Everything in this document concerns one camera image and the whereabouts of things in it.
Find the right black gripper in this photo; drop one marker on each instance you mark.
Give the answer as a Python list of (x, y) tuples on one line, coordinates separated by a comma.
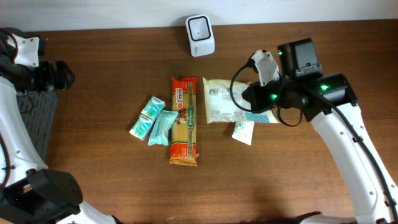
[(252, 98)]

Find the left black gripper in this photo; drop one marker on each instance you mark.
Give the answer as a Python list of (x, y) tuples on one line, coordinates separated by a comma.
[(58, 76)]

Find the white bamboo print tube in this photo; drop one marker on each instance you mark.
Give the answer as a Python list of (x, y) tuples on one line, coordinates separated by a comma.
[(243, 131)]

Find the cream snack bag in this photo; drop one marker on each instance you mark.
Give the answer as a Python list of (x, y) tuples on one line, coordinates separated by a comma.
[(220, 107)]

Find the teal tissue pack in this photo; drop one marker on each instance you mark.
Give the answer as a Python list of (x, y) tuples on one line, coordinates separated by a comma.
[(142, 127), (153, 108)]

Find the orange spaghetti packet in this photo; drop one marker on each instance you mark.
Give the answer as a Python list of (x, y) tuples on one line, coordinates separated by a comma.
[(183, 145)]

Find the teal wet wipes pack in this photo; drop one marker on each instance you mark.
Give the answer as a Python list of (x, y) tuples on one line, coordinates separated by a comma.
[(162, 126)]

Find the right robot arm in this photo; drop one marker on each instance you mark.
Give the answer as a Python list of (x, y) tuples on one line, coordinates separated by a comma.
[(328, 102)]

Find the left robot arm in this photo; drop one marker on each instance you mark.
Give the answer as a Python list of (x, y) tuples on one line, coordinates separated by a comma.
[(30, 191)]

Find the white barcode scanner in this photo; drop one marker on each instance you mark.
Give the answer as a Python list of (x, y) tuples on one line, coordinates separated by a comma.
[(200, 35)]

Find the grey plastic mesh basket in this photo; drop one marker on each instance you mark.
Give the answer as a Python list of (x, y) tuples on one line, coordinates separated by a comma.
[(37, 111)]

